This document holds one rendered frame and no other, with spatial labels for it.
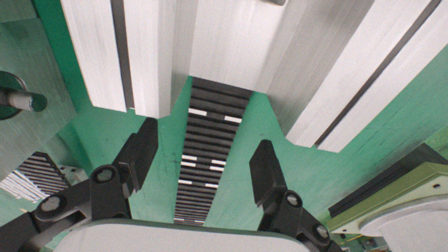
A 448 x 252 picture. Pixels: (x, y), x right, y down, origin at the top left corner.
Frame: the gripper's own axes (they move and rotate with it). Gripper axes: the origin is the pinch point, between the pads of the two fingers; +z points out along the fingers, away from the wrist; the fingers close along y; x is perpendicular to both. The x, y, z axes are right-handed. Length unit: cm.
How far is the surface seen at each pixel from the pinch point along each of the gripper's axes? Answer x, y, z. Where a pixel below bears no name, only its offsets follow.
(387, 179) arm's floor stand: -7.0, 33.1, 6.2
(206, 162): -6.1, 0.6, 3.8
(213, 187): -10.0, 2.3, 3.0
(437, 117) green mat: 5.8, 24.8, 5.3
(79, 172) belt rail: -14.8, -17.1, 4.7
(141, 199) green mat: -22.4, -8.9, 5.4
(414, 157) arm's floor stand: -3.5, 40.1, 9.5
